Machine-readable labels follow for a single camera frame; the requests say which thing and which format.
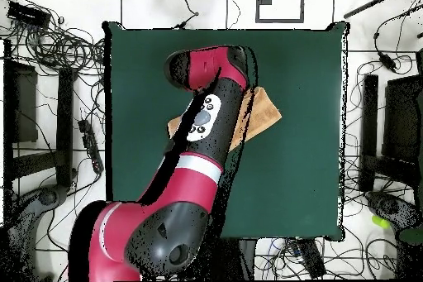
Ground tangled black cable bundle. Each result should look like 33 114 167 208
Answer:
0 0 107 78

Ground black power adapter with cable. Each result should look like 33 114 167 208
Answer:
373 3 423 74

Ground tan terry towel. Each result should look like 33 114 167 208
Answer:
167 85 283 152

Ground dark green table cloth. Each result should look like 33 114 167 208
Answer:
102 21 350 242

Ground grey tripod base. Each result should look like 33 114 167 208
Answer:
0 184 69 281
364 189 423 230

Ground wide black power strip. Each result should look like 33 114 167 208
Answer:
295 237 328 280

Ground black cable with plug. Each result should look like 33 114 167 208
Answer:
169 0 200 29

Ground black hub box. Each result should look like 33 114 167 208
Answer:
7 0 52 29

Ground black frame stand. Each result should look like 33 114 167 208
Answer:
2 39 78 194
358 48 423 194

